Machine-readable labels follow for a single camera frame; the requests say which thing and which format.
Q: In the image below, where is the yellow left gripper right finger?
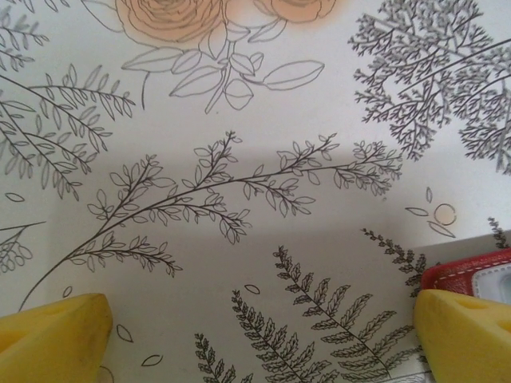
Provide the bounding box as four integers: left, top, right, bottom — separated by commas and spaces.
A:
414, 290, 511, 383

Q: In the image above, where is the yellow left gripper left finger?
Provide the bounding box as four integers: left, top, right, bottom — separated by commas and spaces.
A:
0, 293, 113, 383

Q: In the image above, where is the red leather card holder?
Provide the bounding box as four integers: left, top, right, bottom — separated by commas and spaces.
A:
420, 247, 511, 301

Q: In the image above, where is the floral table cover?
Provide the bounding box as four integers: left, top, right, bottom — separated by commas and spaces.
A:
0, 0, 511, 383

